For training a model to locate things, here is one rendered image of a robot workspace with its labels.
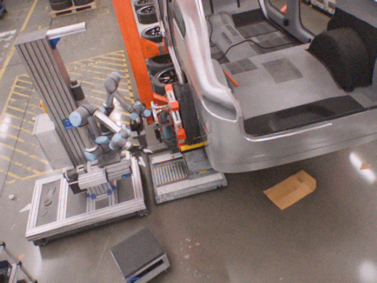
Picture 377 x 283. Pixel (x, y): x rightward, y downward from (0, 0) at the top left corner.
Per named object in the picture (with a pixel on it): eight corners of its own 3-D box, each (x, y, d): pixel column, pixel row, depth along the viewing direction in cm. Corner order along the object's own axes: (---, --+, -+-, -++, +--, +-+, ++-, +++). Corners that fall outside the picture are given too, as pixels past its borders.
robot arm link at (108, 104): (98, 114, 367) (105, 75, 329) (104, 107, 378) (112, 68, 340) (108, 119, 367) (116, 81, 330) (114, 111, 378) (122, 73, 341)
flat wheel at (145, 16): (151, 13, 829) (149, 3, 815) (171, 15, 792) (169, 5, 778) (132, 23, 793) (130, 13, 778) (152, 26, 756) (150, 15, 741)
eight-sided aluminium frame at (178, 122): (187, 151, 354) (178, 109, 320) (181, 152, 353) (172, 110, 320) (178, 122, 396) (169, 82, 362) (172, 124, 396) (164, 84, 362)
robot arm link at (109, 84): (105, 81, 320) (139, 117, 339) (109, 75, 328) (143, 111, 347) (98, 86, 327) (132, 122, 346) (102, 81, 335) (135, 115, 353)
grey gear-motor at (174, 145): (201, 151, 426) (197, 129, 405) (168, 159, 424) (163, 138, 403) (197, 142, 441) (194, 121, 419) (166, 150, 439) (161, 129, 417)
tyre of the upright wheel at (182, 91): (207, 144, 387) (212, 135, 322) (187, 150, 386) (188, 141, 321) (192, 91, 397) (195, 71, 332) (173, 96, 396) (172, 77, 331)
